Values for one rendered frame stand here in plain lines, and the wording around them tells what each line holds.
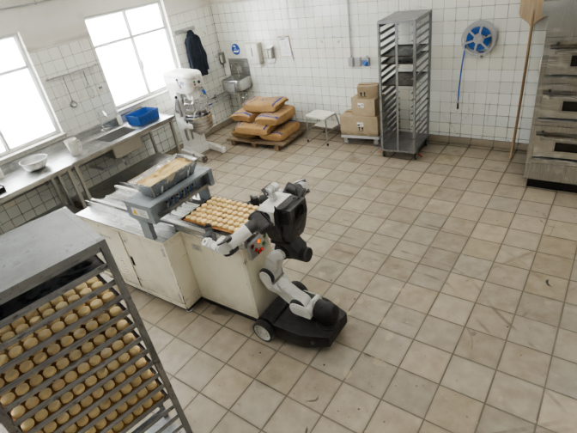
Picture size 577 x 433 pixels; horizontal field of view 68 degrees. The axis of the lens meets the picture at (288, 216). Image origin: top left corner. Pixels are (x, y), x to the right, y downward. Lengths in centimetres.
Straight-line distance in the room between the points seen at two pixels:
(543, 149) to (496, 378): 279
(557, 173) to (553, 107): 75
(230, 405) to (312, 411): 60
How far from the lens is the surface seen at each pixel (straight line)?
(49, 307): 226
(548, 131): 536
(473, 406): 332
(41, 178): 583
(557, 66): 512
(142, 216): 365
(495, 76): 633
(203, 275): 390
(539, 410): 341
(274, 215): 293
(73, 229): 209
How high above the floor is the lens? 271
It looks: 31 degrees down
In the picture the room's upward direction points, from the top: 10 degrees counter-clockwise
